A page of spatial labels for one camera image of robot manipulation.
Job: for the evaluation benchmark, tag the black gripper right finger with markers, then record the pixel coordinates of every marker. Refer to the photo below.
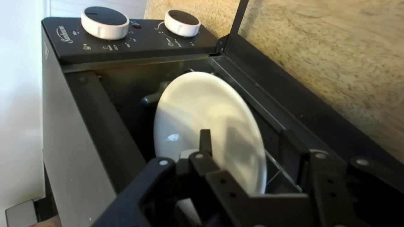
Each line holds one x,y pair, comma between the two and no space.
336,193

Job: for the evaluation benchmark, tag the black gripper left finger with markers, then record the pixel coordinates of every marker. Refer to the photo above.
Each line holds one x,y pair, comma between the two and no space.
168,189

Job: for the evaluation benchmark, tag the white ceramic bowl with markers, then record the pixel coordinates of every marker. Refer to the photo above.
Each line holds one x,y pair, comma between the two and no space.
202,114

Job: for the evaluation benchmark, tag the toaster oven glass door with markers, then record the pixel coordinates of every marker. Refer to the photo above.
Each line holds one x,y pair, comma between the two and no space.
294,105

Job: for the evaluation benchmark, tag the black toaster oven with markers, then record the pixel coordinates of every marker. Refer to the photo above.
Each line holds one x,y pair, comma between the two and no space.
83,126

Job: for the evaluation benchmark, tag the white black oven knob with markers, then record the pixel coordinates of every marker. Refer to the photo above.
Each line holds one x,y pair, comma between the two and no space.
104,23
181,23

